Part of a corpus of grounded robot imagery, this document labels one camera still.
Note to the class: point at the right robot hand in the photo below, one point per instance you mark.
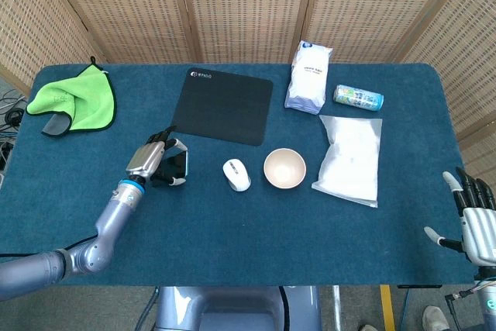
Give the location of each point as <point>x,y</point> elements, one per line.
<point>478,230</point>

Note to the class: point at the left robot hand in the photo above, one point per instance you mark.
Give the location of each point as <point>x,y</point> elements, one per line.
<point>145,158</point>

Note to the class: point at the black smartphone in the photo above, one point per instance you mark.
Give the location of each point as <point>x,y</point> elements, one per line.
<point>176,166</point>

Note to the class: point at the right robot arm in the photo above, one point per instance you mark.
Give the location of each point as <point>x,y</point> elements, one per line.
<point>489,304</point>

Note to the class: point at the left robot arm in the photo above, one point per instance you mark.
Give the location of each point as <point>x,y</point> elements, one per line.
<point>112,214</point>

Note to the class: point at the green microfiber cloth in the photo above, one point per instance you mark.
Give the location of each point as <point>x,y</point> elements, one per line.
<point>85,102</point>

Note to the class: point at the black mouse pad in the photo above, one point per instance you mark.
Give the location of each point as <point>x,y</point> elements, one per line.
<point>221,106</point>

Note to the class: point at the white computer mouse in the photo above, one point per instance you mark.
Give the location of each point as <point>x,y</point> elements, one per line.
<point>237,176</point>

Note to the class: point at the grey sneaker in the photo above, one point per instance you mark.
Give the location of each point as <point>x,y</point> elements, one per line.
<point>368,328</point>
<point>435,319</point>

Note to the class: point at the blue carpet table cover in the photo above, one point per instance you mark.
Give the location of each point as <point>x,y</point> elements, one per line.
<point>248,230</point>

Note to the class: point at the beige bowl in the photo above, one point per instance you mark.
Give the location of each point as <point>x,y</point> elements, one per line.
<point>284,170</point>

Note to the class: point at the white plastic bag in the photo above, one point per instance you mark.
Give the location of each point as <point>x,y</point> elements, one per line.
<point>350,160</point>

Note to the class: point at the white table leg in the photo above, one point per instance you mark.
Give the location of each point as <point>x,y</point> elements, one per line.
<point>336,307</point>

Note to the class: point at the grey robot torso base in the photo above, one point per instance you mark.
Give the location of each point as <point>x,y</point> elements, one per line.
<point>232,307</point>

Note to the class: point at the light blue drink can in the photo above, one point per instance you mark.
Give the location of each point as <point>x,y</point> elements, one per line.
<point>358,98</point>

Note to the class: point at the white paper food package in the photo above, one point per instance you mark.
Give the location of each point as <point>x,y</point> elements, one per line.
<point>308,83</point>

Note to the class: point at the woven bamboo folding screen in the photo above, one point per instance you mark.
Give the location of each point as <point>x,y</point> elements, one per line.
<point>248,5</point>

